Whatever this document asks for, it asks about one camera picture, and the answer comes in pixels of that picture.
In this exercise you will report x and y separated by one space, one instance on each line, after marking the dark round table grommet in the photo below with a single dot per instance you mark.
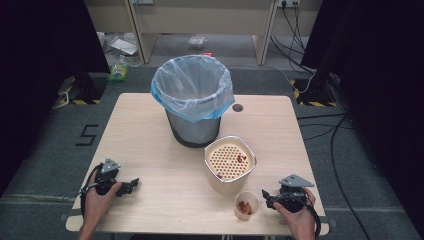
237 107

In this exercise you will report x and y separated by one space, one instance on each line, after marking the black stand base striped tape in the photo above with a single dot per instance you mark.
313 95
85 90

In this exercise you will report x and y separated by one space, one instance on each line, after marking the beige container with perforated strainer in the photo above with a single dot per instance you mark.
229 165

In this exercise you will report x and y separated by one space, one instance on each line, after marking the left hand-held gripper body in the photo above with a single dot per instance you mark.
107 180

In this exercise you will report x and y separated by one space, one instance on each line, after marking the black curtain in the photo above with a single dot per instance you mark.
36 83
383 100

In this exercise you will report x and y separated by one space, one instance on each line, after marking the person's right hand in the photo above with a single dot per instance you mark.
298 220

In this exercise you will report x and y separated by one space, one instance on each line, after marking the small red object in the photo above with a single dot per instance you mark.
207 54

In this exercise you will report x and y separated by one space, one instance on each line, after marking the red food scraps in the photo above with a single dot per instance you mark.
245 207
240 158

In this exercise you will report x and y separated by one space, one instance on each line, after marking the small clear packet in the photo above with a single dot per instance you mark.
196 42

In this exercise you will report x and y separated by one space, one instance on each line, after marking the white wall socket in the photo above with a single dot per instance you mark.
288 2

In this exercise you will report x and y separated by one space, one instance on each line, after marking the clear plastic wrapping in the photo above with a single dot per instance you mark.
120 44

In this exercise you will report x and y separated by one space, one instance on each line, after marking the person's left hand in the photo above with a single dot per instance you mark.
98 203

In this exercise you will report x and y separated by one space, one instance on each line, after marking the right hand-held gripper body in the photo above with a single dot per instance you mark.
293 195

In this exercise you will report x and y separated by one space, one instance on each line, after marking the green packet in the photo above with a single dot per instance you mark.
118 71

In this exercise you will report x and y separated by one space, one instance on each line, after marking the blue plastic bin liner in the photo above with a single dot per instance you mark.
192 87

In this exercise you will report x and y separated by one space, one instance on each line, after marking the grey trash can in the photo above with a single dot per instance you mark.
195 128

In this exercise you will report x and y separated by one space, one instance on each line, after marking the small clear plastic cup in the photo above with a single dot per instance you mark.
246 206

